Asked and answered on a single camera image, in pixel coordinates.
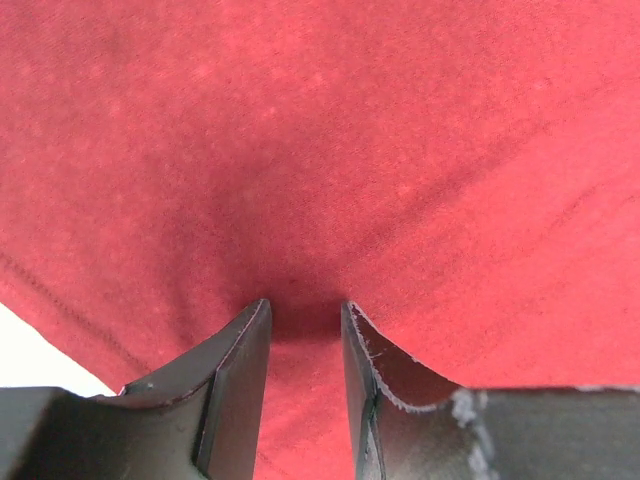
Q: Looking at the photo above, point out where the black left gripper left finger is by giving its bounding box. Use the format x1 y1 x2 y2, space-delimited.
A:
1 299 272 479

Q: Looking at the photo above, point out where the dark maroon t shirt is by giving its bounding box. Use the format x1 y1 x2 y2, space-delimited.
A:
1 1 639 479

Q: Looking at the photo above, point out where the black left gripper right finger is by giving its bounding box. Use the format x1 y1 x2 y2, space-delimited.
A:
341 302 639 479

